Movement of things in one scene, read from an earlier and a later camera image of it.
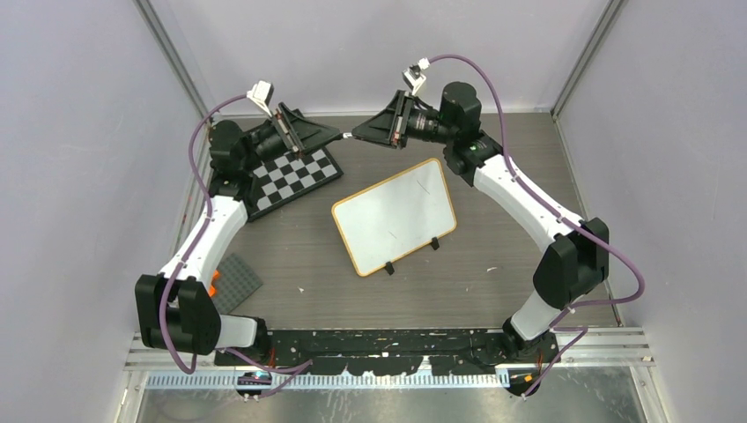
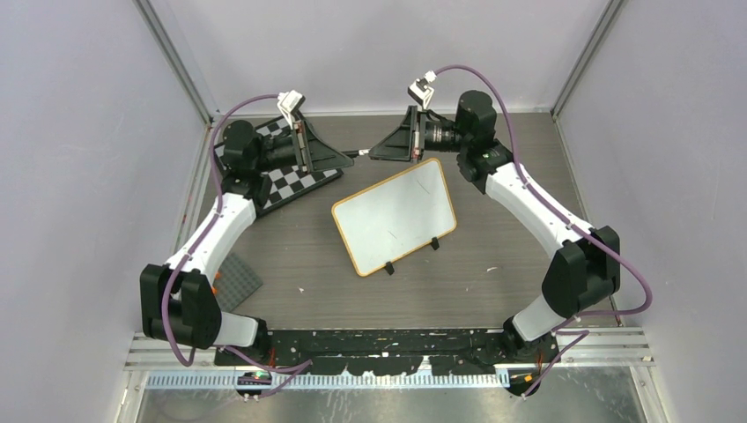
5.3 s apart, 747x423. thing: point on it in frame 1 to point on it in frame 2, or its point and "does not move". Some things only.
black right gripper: x=391 y=125 to x=407 y=142
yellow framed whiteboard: x=392 y=218 does not move
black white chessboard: x=288 y=177 does not move
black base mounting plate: x=367 y=352 does not move
